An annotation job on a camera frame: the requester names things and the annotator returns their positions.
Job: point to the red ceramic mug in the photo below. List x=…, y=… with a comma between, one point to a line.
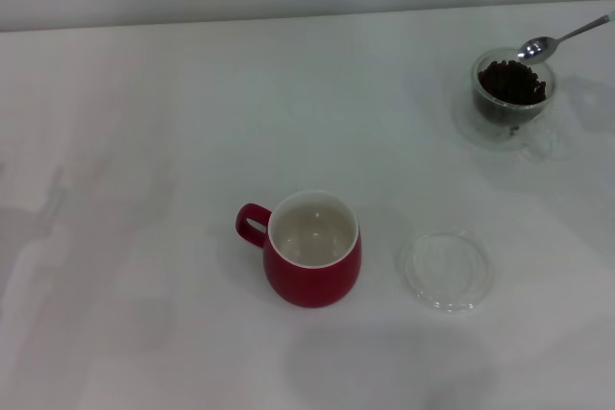
x=312, y=285

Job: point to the loose coffee bean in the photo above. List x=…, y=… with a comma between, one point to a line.
x=514, y=130

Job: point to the dark coffee beans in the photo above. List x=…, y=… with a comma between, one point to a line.
x=509, y=83

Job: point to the clear glass saucer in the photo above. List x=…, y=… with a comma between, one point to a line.
x=462, y=124
x=451, y=292

